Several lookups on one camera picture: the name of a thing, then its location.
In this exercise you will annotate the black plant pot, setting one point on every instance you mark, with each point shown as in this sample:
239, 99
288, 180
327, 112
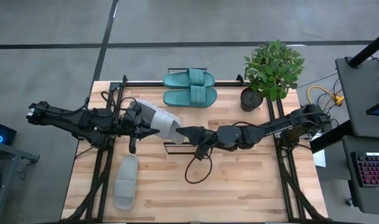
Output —
250, 100

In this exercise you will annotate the green leafy plant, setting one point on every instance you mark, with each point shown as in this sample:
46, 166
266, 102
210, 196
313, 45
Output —
273, 70

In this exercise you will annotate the wooden shelf with black frame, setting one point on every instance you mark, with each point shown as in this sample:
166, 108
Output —
195, 116

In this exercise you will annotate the grey desk with keyboard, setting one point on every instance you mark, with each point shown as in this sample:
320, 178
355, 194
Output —
363, 199

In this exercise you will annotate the grey rubber slide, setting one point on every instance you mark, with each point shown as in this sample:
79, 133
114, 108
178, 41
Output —
164, 121
126, 183

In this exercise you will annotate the teal rubber slide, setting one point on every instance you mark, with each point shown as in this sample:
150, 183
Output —
186, 78
189, 97

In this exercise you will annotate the black aluminium table frame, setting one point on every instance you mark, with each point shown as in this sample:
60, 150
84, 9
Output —
145, 83

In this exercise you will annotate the grey desk with tablet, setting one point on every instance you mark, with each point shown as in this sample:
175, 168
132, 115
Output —
360, 93

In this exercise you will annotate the backlit keyboard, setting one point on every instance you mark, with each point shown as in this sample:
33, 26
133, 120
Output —
372, 171

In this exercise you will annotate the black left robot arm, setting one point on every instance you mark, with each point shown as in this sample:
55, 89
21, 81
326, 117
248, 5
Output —
68, 119

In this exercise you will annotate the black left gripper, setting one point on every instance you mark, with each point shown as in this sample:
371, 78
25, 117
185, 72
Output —
131, 127

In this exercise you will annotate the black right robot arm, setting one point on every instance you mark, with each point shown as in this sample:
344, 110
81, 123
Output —
270, 130

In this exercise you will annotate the black pole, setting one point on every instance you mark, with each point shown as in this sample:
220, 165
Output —
368, 49

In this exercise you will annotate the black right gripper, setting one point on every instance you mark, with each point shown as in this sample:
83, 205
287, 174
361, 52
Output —
211, 138

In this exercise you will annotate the white paper sheet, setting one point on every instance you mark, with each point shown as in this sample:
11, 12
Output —
320, 159

